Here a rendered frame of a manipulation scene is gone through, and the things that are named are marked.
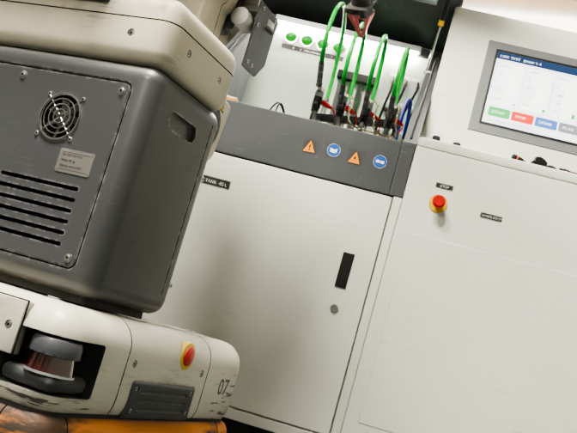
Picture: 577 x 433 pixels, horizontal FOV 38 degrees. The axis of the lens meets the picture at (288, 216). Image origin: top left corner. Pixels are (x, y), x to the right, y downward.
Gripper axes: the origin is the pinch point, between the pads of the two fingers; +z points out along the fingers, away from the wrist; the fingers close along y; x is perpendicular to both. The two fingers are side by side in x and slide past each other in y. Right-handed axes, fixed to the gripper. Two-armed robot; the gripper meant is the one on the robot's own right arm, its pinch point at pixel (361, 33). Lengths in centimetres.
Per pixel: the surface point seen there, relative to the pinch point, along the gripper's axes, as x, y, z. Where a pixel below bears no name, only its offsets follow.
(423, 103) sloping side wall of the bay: -15.3, 14.9, 26.2
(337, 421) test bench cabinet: -21, -70, 82
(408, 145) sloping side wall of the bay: -19.8, -13.5, 25.8
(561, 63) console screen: -51, 49, 21
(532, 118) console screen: -47, 29, 32
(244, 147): 24.5, -30.1, 26.6
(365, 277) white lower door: -18, -42, 53
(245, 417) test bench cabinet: 3, -78, 82
